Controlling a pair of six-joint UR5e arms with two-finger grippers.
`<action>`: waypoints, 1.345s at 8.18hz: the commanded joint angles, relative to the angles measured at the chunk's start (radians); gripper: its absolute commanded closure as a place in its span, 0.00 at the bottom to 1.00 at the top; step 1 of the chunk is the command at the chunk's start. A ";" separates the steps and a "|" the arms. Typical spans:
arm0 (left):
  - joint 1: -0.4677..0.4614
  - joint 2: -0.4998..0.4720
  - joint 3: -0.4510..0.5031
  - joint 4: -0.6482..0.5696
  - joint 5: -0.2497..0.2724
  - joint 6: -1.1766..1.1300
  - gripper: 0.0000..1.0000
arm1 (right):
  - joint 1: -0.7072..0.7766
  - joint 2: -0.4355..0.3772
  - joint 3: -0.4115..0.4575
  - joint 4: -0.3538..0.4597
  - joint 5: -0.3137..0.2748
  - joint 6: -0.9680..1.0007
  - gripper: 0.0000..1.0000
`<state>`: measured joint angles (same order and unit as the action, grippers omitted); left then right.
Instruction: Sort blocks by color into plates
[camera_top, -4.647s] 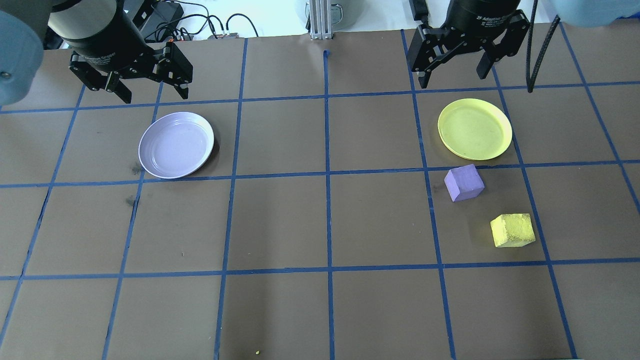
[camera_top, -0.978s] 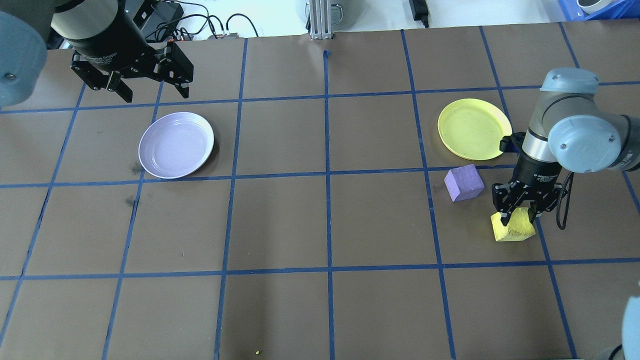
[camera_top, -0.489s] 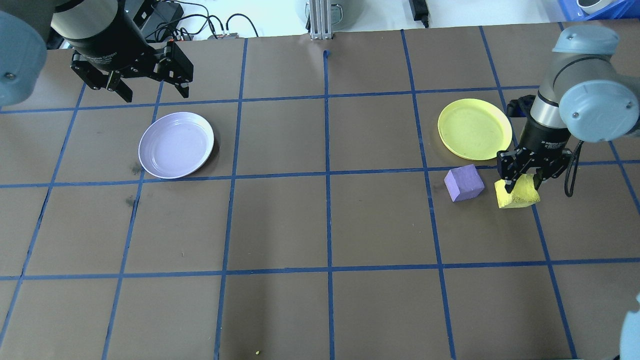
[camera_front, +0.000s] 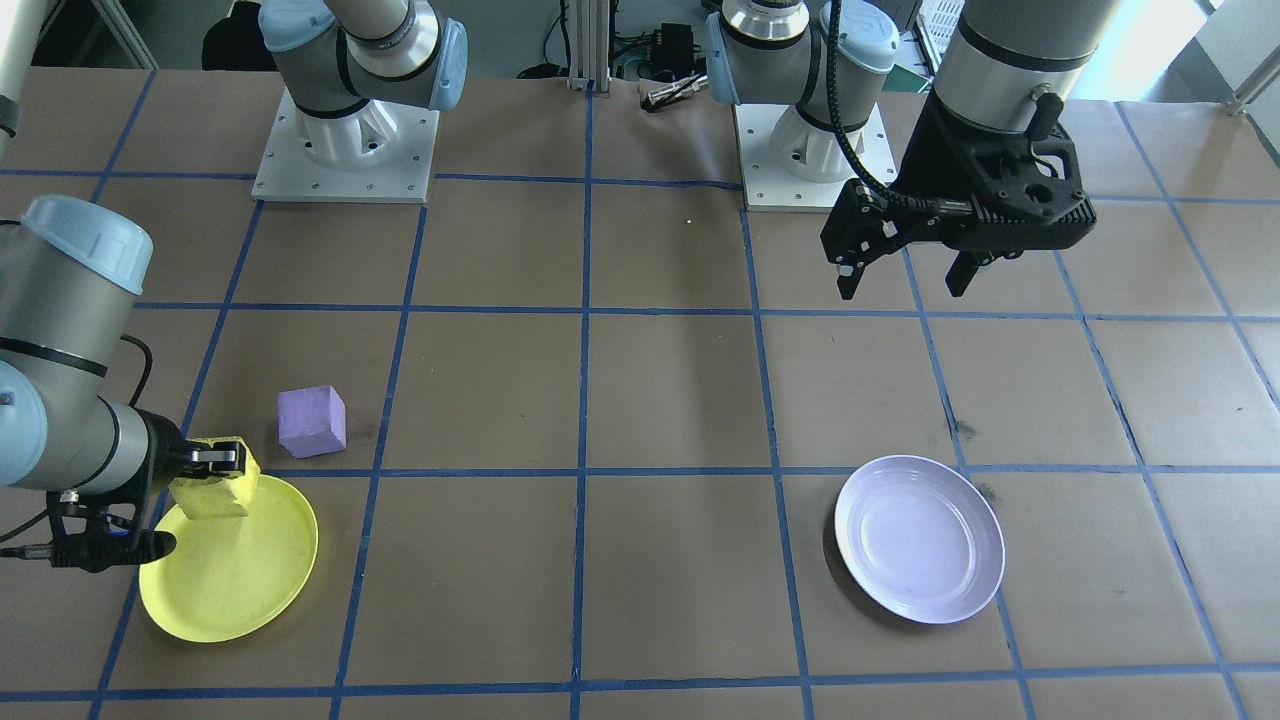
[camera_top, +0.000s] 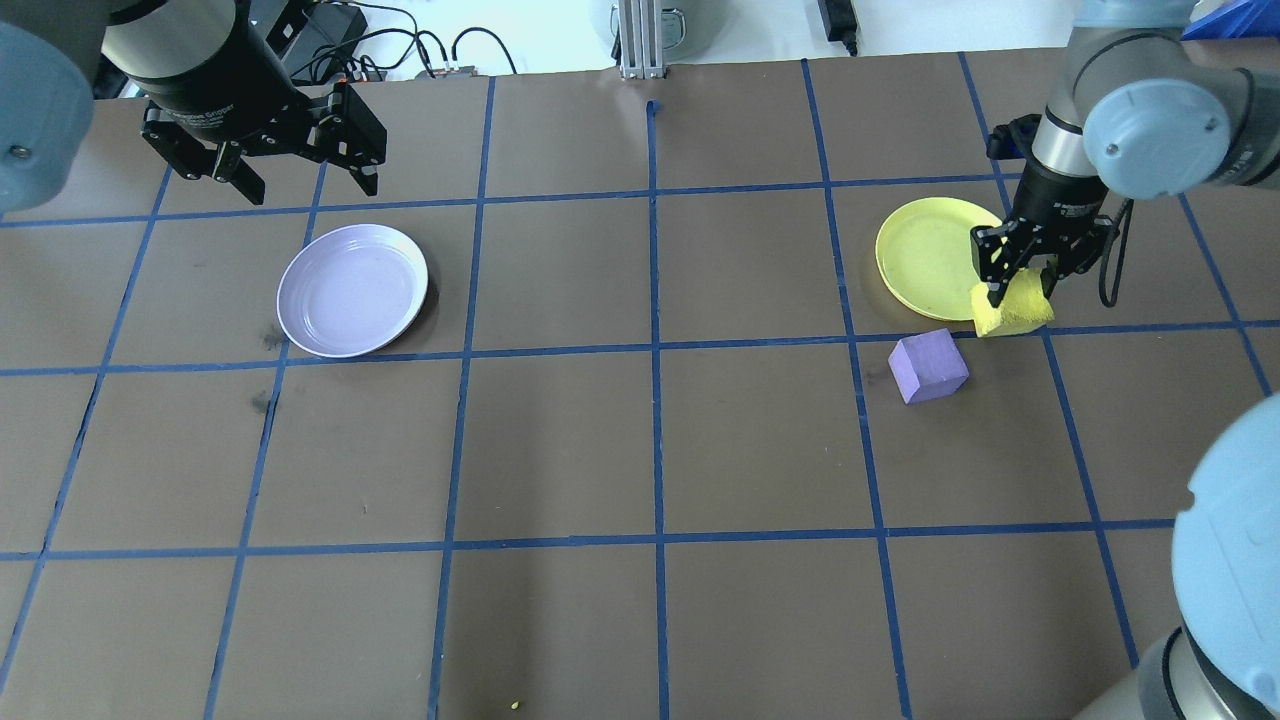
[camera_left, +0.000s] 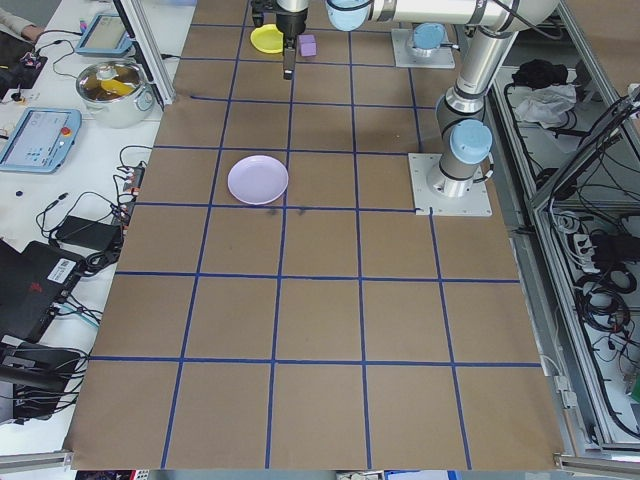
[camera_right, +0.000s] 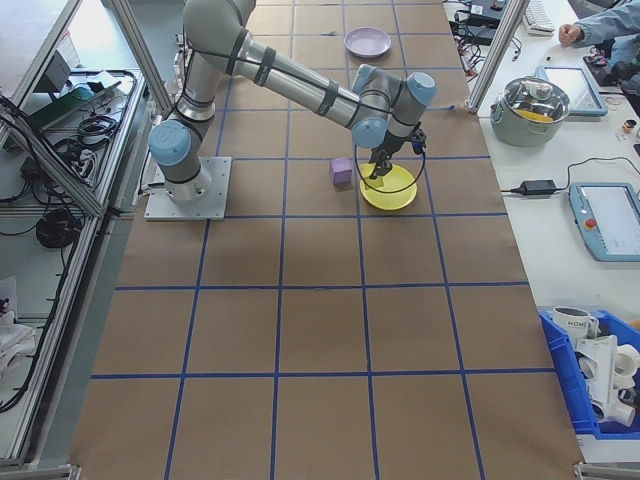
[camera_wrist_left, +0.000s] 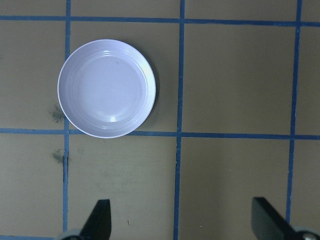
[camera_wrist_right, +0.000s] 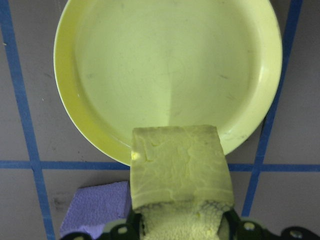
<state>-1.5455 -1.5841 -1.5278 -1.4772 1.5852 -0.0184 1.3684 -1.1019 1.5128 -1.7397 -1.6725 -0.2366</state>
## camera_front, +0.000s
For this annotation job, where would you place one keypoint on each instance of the yellow foam block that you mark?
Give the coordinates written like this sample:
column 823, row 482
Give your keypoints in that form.
column 215, row 500

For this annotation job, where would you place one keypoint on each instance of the purple foam block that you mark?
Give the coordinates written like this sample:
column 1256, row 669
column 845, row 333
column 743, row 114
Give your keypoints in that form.
column 312, row 422

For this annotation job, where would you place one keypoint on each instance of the green flat board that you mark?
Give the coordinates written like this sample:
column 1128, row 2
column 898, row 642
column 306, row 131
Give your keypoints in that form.
column 910, row 80

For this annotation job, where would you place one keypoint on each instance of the yellow plate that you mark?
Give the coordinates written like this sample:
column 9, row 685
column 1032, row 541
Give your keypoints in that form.
column 240, row 580

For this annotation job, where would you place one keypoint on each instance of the white perforated bin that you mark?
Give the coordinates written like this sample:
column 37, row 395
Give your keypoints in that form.
column 940, row 25

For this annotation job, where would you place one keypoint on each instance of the black electronics box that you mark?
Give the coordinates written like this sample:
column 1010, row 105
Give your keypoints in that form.
column 675, row 45

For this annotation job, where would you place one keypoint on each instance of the purple plate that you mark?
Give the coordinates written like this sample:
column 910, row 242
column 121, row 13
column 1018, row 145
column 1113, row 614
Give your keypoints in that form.
column 920, row 540

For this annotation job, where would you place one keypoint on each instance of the slanted metal bar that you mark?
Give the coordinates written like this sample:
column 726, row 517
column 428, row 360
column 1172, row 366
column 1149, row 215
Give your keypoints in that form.
column 1255, row 92

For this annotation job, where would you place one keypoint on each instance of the black background object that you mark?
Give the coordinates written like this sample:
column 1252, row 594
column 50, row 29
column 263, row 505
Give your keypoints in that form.
column 232, row 40

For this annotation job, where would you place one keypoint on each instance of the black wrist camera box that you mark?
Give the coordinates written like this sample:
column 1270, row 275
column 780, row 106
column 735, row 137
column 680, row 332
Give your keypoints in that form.
column 1030, row 220
column 100, row 545

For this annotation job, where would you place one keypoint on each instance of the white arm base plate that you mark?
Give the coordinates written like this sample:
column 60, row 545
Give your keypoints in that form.
column 280, row 180
column 770, row 195

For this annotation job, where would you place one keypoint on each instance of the aluminium frame bar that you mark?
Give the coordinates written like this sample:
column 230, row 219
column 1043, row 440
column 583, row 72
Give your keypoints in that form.
column 590, row 45

